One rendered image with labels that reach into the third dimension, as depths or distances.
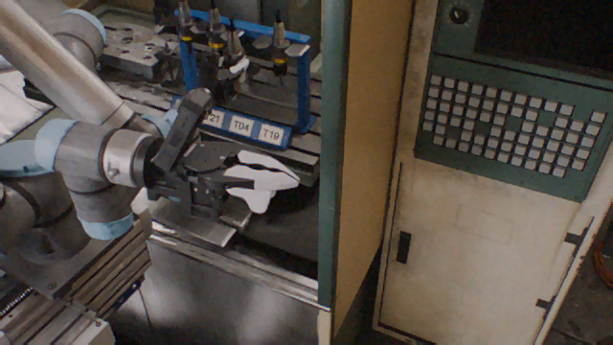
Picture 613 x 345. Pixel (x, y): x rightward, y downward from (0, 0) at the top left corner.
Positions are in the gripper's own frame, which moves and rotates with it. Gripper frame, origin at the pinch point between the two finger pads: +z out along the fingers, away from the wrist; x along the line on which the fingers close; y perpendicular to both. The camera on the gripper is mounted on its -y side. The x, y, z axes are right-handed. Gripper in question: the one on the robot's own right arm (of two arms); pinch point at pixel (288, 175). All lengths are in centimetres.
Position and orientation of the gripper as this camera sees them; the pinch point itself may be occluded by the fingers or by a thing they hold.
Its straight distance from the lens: 72.7
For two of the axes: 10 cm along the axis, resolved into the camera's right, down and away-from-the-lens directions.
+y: -0.4, 8.3, 5.6
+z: 9.6, 1.8, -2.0
